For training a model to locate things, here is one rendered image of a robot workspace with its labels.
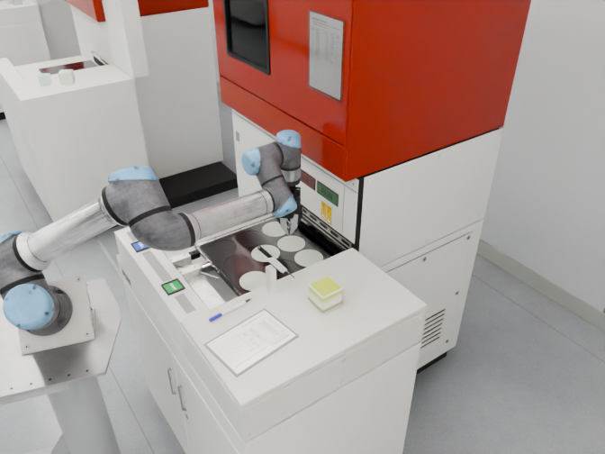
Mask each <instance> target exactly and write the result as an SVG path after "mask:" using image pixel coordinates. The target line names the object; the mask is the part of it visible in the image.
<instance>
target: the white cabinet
mask: <svg viewBox="0 0 605 454"><path fill-rule="evenodd" d="M117 260H118V258H117ZM118 264H119V268H120V272H121V276H122V282H123V286H124V290H125V294H126V298H127V302H128V306H129V309H130V313H131V320H132V324H133V328H134V331H135V335H136V340H137V343H138V347H139V351H140V357H141V362H142V366H143V369H144V373H145V377H146V381H147V385H148V388H149V391H150V392H151V393H152V395H153V397H154V399H155V401H156V402H157V404H158V407H159V408H160V410H161V412H162V413H163V414H164V416H165V418H166V420H167V422H168V424H169V426H170V427H171V429H172V431H173V433H174V434H175V435H176V438H177V439H178V441H179V443H180V445H181V446H182V448H183V450H184V452H185V454H402V452H403V446H404V441H405V435H406V430H407V424H408V420H409V414H410V409H411V399H412V394H413V388H414V383H415V377H416V372H417V366H418V362H419V356H420V346H421V340H420V341H419V342H417V343H415V344H413V345H412V346H410V347H409V348H408V349H406V350H403V351H402V352H400V353H398V354H396V355H395V356H393V357H391V358H390V359H387V360H386V361H385V362H383V363H381V364H380V365H378V366H376V367H374V368H372V369H370V370H368V371H367V372H365V373H364V374H363V375H361V376H359V377H357V378H355V379H353V380H351V381H350V382H348V383H346V384H345V385H343V386H341V387H340V388H338V389H336V390H334V391H333V392H331V393H329V394H328V395H325V396H323V397H322V398H321V399H319V400H317V401H316V402H314V403H312V404H310V405H308V406H306V407H305V408H303V409H302V410H300V411H299V412H297V413H295V414H293V415H291V416H289V417H288V418H286V419H284V420H283V421H281V422H279V423H278V424H276V425H274V426H272V427H271V428H269V429H267V430H266V431H263V432H261V433H260V434H258V435H257V436H255V437H254V438H252V439H250V440H248V441H246V442H245V441H243V440H242V438H241V437H240V436H239V434H238V433H237V432H236V430H235V429H234V427H233V426H232V424H231V423H230V421H229V419H228V418H227V416H226V415H225V413H224V412H223V411H222V409H221V408H220V407H219V405H218V404H217V402H216V401H215V399H214V398H213V396H212V394H211V393H210V391H209V390H208V389H207V387H206V386H205V384H204V383H203V381H202V379H201V378H200V377H199V376H198V374H197V373H196V371H195V370H194V368H193V367H192V365H191V364H190V362H189V361H188V359H187V358H185V356H184V355H183V353H182V352H181V350H180V349H179V348H178V347H177V345H176V344H175V342H174V341H173V339H172V338H171V336H170V335H169V333H168V332H167V330H166V328H165V327H164V325H163V324H162V322H161V321H160V320H159V318H158V317H157V316H156V314H155V313H154V311H153V310H152V308H151V307H150V305H149V303H148V302H147V300H146V299H145V297H144V296H143V295H142V293H141V292H140V290H139V289H138V288H137V286H136V285H135V283H134V282H133V280H132V279H131V277H130V275H129V274H128V272H127V271H126V270H125V268H124V267H123V265H122V263H121V262H120V261H119V260H118Z"/></svg>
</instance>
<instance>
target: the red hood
mask: <svg viewBox="0 0 605 454"><path fill-rule="evenodd" d="M212 4H213V14H214V25H215V35H216V46H217V56H218V67H219V74H220V75H219V77H220V88H221V101H222V102H223V103H224V104H226V105H227V106H229V107H230V108H232V109H233V110H235V111H236V112H238V113H239V114H241V115H243V116H245V117H246V118H248V119H249V120H250V121H252V122H253V123H255V124H256V125H258V126H260V127H261V128H263V129H264V130H266V131H267V132H269V133H271V134H272V135H274V136H276V135H277V134H278V133H279V132H280V131H283V130H293V131H296V132H298V133H299V134H300V136H301V145H302V147H301V153H302V154H303V155H304V156H306V157H307V158H309V159H311V160H312V161H314V162H315V163H317V164H318V165H320V166H322V167H323V168H325V169H327V170H328V171H329V172H330V173H332V174H333V175H335V176H337V177H339V178H340V179H342V180H343V181H345V182H348V181H350V180H352V179H355V178H358V177H362V176H364V175H367V174H370V173H373V172H376V171H377V170H380V169H383V168H388V167H390V166H392V165H395V164H398V163H401V162H403V161H405V160H408V159H413V158H416V157H418V156H420V155H423V154H426V153H429V152H431V151H433V150H438V149H441V148H444V147H446V146H448V145H451V144H454V143H457V142H459V141H463V140H466V139H469V138H471V137H474V136H476V135H479V134H482V133H485V132H488V131H491V130H494V129H497V128H499V127H502V126H503V125H504V121H505V117H506V113H507V109H508V104H509V101H510V93H511V89H512V85H513V80H514V77H515V72H516V68H517V64H518V60H519V53H520V48H521V44H522V40H523V36H524V31H525V28H526V23H527V19H528V12H529V8H530V4H531V0H212Z"/></svg>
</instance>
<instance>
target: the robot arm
mask: <svg viewBox="0 0 605 454"><path fill-rule="evenodd" d="M301 147H302V145H301V136H300V134H299V133H298V132H296V131H293V130H283V131H280V132H279V133H278V134H277V135H276V141H274V142H272V143H269V144H267V145H263V146H260V147H255V148H254V149H251V150H248V151H245V152H244V153H243V154H242V157H241V163H242V167H243V168H244V170H245V171H246V172H247V174H248V175H250V176H257V179H258V181H259V184H260V185H261V187H262V189H261V190H258V191H256V192H253V193H250V194H247V195H243V196H240V197H237V198H234V199H231V200H229V201H226V202H223V203H220V204H216V205H213V206H210V207H207V208H204V209H202V210H199V211H196V212H193V213H190V214H186V213H177V214H174V213H173V211H172V209H171V207H170V204H169V202H168V200H167V198H166V195H165V193H164V191H163V189H162V187H161V184H160V183H159V179H158V178H157V176H156V174H155V172H154V170H153V169H152V168H151V167H148V166H134V167H128V168H123V169H120V170H117V171H115V172H113V173H112V174H111V175H110V176H109V177H108V182H109V183H110V184H109V185H108V186H105V187H104V188H102V190H101V194H100V196H99V197H97V198H96V199H94V200H93V201H91V202H89V203H87V204H85V205H83V206H81V207H79V208H77V209H76V210H75V211H73V212H71V213H68V214H66V215H65V216H63V217H61V218H59V219H57V220H56V221H55V222H52V223H50V224H48V225H47V226H45V227H43V228H41V229H39V230H37V231H36V232H24V231H12V232H7V233H6V234H4V235H0V295H1V296H2V299H3V301H4V302H3V312H4V315H5V318H6V319H7V321H8V322H9V323H11V324H12V325H13V326H15V327H17V328H19V329H23V330H26V331H27V332H29V333H31V334H34V335H38V336H48V335H52V334H55V333H57V332H59V331H61V330H62V329H63V328H64V327H65V326H66V325H67V324H68V322H69V320H70V318H71V315H72V311H73V307H72V302H71V300H70V298H69V296H68V294H67V293H66V292H65V291H63V290H62V289H60V288H58V287H56V286H50V285H48V283H47V281H46V279H45V276H44V275H43V273H42V270H44V269H46V268H47V267H48V266H49V265H50V261H51V260H52V259H54V258H56V257H57V256H59V255H60V254H62V253H64V252H66V251H68V250H71V249H73V248H74V247H76V246H77V245H79V244H81V243H83V242H85V241H88V240H89V239H91V238H93V237H94V236H96V235H98V234H100V233H102V232H104V231H106V230H108V229H110V228H112V227H113V226H115V225H116V224H119V225H121V226H127V225H129V227H130V229H131V232H132V234H133V236H134V237H135V238H136V239H137V240H138V241H139V242H141V243H142V244H144V245H146V246H148V247H150V248H152V249H155V250H164V251H176V250H185V249H188V248H191V247H193V246H194V245H195V244H196V242H197V241H198V240H201V239H203V238H206V237H209V236H211V235H214V234H216V233H218V232H223V231H225V230H228V229H230V228H232V227H235V226H238V225H241V224H243V223H245V222H249V221H252V220H255V219H257V218H259V217H262V216H264V215H267V214H270V213H273V214H274V215H275V217H276V219H277V220H278V222H279V224H280V225H281V227H282V229H283V230H284V232H285V233H286V234H287V235H291V234H292V233H293V232H294V231H295V229H296V228H297V226H298V224H299V222H300V220H301V219H302V217H303V206H302V205H300V203H301V188H300V187H298V186H297V185H298V184H299V183H300V178H301ZM298 189H299V190H298ZM288 219H290V221H291V223H290V231H289V229H288V222H287V220H288Z"/></svg>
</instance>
